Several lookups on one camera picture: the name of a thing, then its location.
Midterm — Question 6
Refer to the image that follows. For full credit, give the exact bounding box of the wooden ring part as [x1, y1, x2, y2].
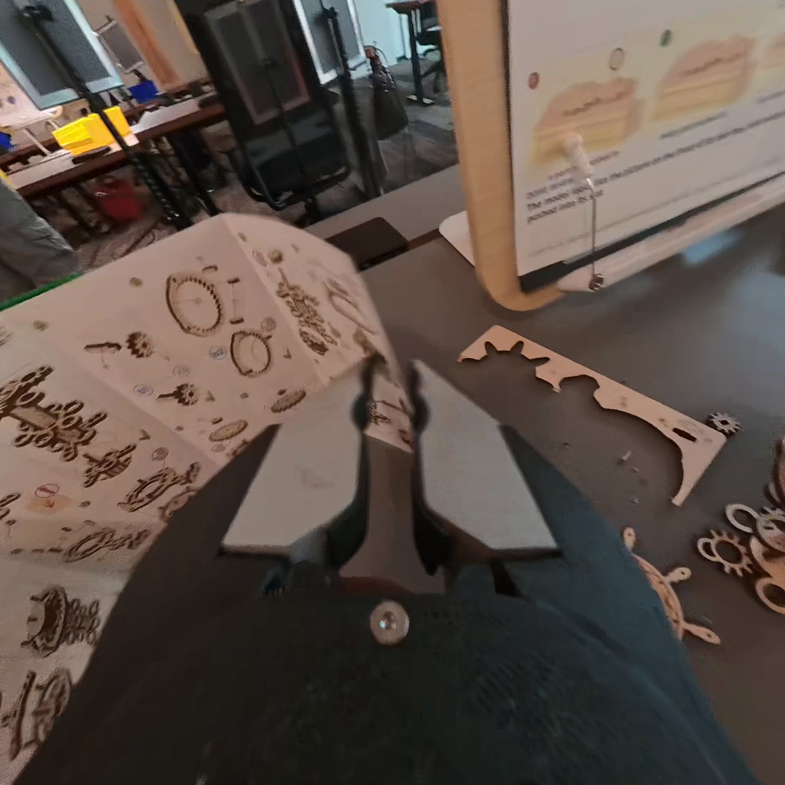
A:
[753, 575, 785, 615]

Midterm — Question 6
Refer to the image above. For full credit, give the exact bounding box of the wavy-edged wooden offcut sheet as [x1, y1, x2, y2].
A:
[458, 325, 729, 508]

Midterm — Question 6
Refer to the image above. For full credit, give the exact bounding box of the wooden gear ring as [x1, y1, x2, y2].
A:
[697, 530, 756, 578]

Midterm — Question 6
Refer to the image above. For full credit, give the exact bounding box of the small wooden ring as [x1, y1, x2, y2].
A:
[725, 503, 765, 535]

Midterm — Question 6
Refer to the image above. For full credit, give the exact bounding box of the black lattice stand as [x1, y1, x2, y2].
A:
[18, 0, 213, 229]

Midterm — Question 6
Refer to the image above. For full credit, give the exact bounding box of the wooden instruction board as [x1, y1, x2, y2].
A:
[437, 0, 785, 312]

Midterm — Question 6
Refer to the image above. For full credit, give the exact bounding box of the grey hanging bag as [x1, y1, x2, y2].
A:
[367, 46, 411, 141]

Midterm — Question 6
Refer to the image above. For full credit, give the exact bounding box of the grey-topped table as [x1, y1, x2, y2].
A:
[0, 92, 225, 198]

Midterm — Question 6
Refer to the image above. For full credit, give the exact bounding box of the grey framed panel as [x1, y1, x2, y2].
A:
[0, 0, 124, 113]

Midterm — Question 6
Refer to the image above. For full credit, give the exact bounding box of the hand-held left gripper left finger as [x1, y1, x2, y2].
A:
[221, 356, 377, 567]

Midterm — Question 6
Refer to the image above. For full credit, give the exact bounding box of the white tethered pin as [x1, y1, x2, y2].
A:
[561, 131, 606, 291]

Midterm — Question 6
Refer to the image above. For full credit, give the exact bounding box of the black-legged desk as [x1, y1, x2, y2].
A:
[385, 0, 444, 105]

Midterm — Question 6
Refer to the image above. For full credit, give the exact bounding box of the yellow plastic bin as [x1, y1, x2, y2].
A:
[52, 106, 134, 156]

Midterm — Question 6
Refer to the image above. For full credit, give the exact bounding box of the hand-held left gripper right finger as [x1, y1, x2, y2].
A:
[406, 360, 562, 572]

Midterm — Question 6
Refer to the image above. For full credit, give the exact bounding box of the paper instruction booklet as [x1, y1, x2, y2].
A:
[0, 211, 422, 783]

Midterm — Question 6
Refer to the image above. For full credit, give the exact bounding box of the wooden ship wheel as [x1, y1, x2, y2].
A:
[621, 526, 722, 645]

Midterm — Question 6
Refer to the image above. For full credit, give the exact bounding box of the white board stand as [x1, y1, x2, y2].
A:
[438, 181, 785, 294]

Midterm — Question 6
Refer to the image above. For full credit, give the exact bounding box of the red bag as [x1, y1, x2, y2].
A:
[91, 177, 146, 223]

